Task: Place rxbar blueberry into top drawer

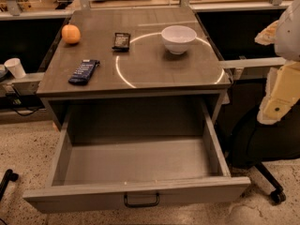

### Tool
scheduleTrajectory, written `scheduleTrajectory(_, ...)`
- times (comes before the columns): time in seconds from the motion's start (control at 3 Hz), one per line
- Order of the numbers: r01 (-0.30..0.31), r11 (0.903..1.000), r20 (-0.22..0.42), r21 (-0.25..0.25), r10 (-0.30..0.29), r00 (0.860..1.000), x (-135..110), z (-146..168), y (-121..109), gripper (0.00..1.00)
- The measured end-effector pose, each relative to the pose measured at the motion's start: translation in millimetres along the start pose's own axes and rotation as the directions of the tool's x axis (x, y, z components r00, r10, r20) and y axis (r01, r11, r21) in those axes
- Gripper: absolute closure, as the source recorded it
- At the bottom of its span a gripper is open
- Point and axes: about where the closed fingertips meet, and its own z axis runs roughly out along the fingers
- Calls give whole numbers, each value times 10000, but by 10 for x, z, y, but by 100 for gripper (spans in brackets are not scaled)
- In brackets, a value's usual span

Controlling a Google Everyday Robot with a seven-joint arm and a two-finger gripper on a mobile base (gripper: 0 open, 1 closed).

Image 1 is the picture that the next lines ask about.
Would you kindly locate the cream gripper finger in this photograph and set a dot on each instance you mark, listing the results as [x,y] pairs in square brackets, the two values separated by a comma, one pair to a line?
[282,91]
[268,35]

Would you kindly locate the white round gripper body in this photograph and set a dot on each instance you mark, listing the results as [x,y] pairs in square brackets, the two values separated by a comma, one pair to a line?
[289,37]

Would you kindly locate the blue rxbar blueberry bar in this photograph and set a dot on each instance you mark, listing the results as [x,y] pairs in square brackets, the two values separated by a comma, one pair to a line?
[83,72]

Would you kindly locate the black robot base with wheel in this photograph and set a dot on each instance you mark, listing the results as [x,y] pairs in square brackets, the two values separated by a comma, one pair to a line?
[252,143]

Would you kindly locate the open grey top drawer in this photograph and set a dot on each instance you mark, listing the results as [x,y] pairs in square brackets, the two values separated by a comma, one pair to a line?
[138,145]

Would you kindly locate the white ceramic bowl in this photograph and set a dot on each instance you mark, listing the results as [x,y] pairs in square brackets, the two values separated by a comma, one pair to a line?
[178,38]

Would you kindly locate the black snack bar packet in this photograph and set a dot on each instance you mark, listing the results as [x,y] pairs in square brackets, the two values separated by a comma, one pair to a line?
[121,42]

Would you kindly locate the orange fruit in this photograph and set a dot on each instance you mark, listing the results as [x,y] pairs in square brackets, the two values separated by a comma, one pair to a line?
[71,34]

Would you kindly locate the white paper cup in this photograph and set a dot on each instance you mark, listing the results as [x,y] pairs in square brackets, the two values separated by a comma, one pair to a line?
[15,67]

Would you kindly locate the black caster leg left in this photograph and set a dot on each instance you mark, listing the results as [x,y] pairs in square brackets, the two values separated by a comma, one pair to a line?
[9,176]

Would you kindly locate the black drawer handle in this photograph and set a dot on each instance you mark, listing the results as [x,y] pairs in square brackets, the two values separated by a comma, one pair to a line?
[141,200]

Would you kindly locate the black power strip with cable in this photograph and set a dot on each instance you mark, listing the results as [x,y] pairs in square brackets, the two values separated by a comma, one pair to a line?
[23,102]

